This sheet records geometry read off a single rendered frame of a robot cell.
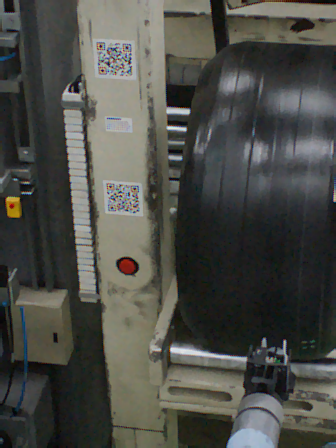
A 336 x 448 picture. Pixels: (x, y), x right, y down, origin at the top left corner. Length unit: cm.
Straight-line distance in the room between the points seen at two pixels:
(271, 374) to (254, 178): 33
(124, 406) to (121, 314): 25
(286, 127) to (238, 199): 15
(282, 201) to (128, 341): 61
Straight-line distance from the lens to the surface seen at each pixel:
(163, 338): 225
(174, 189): 261
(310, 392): 226
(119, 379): 245
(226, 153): 193
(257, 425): 181
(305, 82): 200
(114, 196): 217
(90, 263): 229
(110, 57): 203
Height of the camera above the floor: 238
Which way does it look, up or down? 34 degrees down
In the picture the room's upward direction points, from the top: 2 degrees counter-clockwise
